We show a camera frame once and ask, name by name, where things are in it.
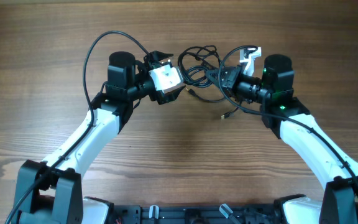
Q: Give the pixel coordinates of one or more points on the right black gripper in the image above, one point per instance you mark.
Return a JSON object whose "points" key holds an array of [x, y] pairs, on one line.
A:
{"points": [[230, 83]]}

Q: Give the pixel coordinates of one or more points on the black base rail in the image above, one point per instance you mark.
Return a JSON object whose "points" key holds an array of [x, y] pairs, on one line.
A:
{"points": [[247, 214]]}

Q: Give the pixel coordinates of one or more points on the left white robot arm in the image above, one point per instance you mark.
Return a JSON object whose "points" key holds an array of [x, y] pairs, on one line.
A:
{"points": [[50, 191]]}

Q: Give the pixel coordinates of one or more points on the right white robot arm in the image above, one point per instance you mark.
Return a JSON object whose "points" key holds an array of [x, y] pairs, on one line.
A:
{"points": [[293, 123]]}

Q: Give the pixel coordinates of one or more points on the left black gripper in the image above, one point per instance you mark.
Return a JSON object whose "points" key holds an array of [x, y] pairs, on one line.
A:
{"points": [[151, 59]]}

